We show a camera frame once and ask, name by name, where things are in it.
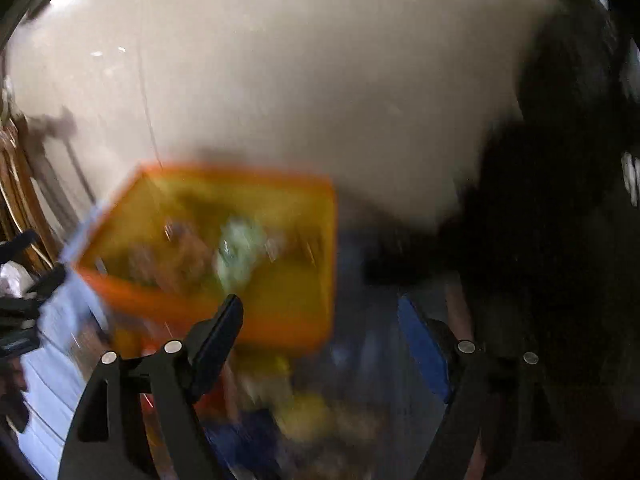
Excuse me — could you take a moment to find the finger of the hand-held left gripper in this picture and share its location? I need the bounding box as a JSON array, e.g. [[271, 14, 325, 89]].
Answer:
[[0, 230, 41, 263], [22, 264, 68, 302]]

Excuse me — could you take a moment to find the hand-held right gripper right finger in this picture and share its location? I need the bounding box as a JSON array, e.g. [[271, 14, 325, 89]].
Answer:
[[397, 295, 576, 480]]

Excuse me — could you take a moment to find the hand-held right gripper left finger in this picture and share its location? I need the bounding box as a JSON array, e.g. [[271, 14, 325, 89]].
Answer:
[[57, 294, 244, 480]]

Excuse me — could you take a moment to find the orange cardboard box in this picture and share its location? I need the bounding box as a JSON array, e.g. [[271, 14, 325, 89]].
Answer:
[[70, 162, 337, 353]]

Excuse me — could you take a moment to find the carved wooden chair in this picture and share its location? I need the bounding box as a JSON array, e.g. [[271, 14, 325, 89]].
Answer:
[[0, 77, 98, 273]]

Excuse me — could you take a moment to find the silver green snack packet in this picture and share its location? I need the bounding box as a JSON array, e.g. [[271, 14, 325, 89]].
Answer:
[[215, 216, 270, 292]]

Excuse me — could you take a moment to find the dark cloth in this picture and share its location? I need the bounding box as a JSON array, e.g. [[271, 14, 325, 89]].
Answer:
[[364, 5, 640, 480]]

